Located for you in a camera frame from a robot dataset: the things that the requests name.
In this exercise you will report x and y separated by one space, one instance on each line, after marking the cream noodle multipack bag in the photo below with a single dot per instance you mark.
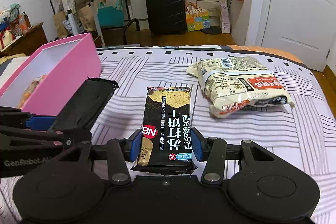
232 83

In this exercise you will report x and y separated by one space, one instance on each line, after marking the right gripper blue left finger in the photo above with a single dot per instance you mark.
133 145

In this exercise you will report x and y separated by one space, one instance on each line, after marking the teal shopping bag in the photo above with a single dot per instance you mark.
111 16

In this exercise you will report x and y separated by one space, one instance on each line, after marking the white door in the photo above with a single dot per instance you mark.
305 28

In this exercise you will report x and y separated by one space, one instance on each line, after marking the wooden nightstand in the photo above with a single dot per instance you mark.
28 43

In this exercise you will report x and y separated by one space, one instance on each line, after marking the white tissue pack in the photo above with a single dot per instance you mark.
225 19

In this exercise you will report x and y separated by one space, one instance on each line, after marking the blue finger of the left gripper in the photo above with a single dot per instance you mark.
39 122

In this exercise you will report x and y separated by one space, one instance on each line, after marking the black suitcase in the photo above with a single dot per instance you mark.
166 17

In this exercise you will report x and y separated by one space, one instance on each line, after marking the black soda cracker pack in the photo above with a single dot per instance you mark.
166 145

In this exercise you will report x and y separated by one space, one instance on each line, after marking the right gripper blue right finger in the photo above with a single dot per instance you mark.
198 144

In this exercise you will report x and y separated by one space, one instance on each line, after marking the pink storage box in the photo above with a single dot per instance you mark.
52 74

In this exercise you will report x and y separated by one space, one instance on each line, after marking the brown paper bag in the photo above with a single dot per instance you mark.
86 18

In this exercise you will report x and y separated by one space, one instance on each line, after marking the colourful gift bag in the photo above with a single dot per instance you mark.
197 18

